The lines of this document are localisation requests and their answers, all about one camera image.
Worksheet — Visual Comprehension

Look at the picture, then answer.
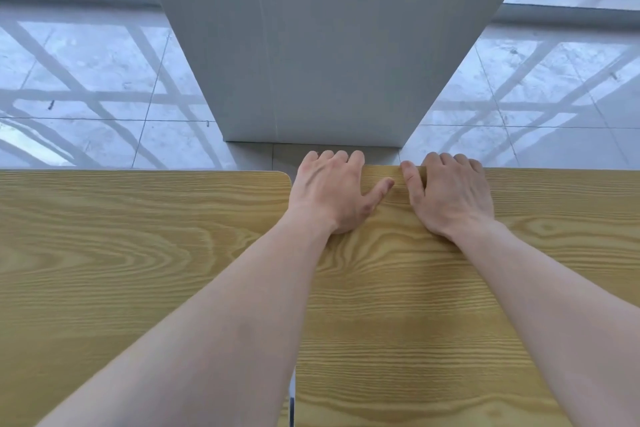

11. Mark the person's left hand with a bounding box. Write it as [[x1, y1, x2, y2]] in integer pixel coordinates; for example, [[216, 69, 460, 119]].
[[288, 150, 396, 235]]

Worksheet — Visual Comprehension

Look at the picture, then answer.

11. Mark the person's right hand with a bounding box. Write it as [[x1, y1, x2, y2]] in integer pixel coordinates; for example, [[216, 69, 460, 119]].
[[400, 152, 497, 242]]

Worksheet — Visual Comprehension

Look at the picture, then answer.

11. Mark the light wood grain table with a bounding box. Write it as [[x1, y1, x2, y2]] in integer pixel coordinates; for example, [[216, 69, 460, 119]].
[[0, 169, 297, 427], [290, 165, 640, 427]]

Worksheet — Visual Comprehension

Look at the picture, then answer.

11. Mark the person's left forearm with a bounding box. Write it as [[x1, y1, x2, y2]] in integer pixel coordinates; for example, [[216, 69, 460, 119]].
[[35, 211, 347, 427]]

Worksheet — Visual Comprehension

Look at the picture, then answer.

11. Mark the person's right forearm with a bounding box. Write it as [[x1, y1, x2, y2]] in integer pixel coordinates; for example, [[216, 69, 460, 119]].
[[444, 219, 640, 427]]

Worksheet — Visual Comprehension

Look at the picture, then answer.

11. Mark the grey square pillar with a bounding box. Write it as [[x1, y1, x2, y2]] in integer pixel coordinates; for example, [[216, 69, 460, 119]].
[[132, 0, 544, 148]]

